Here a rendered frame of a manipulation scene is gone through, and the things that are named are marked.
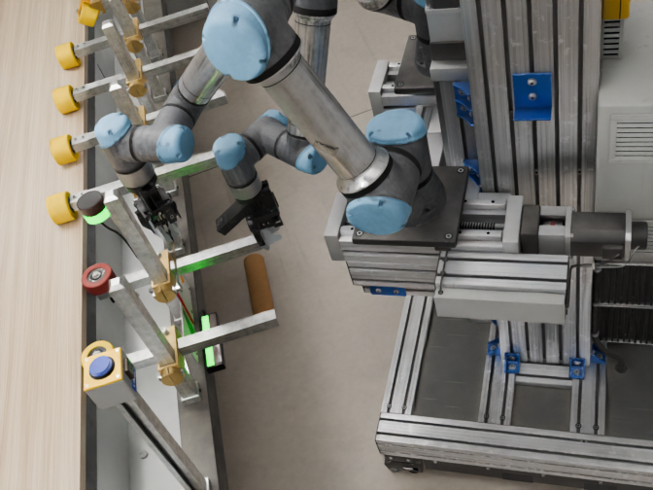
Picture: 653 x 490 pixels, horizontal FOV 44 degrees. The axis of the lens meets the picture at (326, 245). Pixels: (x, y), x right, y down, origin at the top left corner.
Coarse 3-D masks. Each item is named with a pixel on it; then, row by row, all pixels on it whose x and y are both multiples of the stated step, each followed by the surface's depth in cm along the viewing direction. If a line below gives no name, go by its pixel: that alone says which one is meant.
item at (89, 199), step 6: (90, 192) 179; (96, 192) 179; (84, 198) 178; (90, 198) 178; (96, 198) 177; (78, 204) 178; (84, 204) 177; (90, 204) 177; (102, 222) 183; (114, 222) 182; (108, 228) 185; (120, 234) 187
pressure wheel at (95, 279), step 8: (96, 264) 203; (104, 264) 202; (88, 272) 201; (96, 272) 200; (104, 272) 200; (112, 272) 200; (88, 280) 200; (96, 280) 199; (104, 280) 198; (88, 288) 198; (96, 288) 198; (104, 288) 199
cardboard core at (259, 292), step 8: (248, 256) 308; (256, 256) 308; (248, 264) 306; (256, 264) 304; (264, 264) 308; (248, 272) 303; (256, 272) 301; (264, 272) 303; (248, 280) 302; (256, 280) 299; (264, 280) 300; (256, 288) 296; (264, 288) 297; (256, 296) 294; (264, 296) 294; (256, 304) 292; (264, 304) 291; (272, 304) 293; (256, 312) 290
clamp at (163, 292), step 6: (162, 252) 205; (168, 252) 206; (162, 258) 204; (168, 258) 204; (168, 264) 202; (168, 270) 201; (168, 276) 199; (174, 276) 204; (162, 282) 199; (168, 282) 198; (174, 282) 202; (156, 288) 198; (162, 288) 197; (168, 288) 198; (156, 294) 197; (162, 294) 198; (168, 294) 198; (174, 294) 199; (162, 300) 199; (168, 300) 200
